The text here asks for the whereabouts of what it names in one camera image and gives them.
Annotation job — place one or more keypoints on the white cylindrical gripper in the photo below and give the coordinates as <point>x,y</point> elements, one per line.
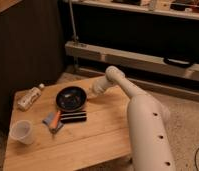
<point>99,87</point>

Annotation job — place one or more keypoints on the white plastic bottle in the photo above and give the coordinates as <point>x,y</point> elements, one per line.
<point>25,102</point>

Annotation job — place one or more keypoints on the metal shelf unit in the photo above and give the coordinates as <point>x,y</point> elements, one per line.
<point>133,36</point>

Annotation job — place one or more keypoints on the orange handled tool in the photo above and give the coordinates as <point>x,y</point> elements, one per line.
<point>54,122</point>

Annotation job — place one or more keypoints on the black rectangular box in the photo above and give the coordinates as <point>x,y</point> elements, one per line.
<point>73,117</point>

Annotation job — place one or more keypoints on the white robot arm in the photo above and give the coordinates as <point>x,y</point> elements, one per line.
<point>150,148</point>

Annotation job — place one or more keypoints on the dark wooden cabinet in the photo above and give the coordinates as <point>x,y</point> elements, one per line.
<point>30,50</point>

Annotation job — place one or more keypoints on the dark ceramic bowl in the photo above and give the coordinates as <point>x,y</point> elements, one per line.
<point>71,99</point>

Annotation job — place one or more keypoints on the black handle on shelf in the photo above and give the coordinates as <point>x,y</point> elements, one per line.
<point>177,63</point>

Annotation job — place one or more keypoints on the clear plastic cup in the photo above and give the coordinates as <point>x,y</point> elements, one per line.
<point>22,131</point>

